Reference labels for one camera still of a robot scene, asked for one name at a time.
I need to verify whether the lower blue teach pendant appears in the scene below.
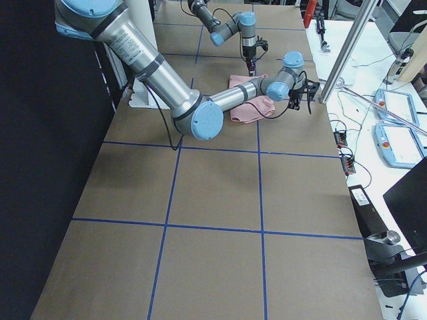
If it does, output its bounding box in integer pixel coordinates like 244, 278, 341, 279
374, 123, 426, 169

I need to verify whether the aluminium frame post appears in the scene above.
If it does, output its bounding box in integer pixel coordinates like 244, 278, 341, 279
320, 0, 377, 104

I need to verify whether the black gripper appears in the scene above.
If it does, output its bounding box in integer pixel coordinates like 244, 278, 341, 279
242, 37, 269, 76
288, 79, 320, 111

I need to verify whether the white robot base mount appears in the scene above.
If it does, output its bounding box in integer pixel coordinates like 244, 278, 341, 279
128, 0, 161, 109

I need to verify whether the upper blue teach pendant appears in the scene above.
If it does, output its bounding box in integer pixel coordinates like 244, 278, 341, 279
374, 89, 420, 127

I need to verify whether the blue teach pendant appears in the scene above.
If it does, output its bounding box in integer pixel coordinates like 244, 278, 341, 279
374, 89, 420, 127
374, 123, 426, 169

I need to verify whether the lower orange connector board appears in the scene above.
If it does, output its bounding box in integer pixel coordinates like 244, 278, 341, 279
340, 155, 356, 176

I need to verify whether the black camera stand clamp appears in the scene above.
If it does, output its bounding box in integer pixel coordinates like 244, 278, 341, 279
364, 231, 426, 298

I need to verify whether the upper orange connector board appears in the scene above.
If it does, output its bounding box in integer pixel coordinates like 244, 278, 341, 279
334, 131, 348, 148

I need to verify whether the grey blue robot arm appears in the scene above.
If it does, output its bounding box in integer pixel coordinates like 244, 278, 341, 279
54, 1, 320, 140
187, 1, 269, 76

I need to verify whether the pink Snoopy t-shirt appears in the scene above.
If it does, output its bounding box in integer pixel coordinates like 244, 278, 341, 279
230, 95, 276, 124

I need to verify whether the black power box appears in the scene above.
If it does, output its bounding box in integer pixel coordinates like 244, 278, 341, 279
348, 185, 388, 238

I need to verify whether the black monitor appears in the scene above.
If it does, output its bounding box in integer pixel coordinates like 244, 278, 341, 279
383, 159, 427, 253

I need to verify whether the orange connector board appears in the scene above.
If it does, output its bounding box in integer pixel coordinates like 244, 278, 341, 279
334, 131, 348, 148
340, 155, 356, 176

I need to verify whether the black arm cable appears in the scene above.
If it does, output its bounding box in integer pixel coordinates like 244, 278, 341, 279
146, 69, 316, 153
179, 0, 264, 61

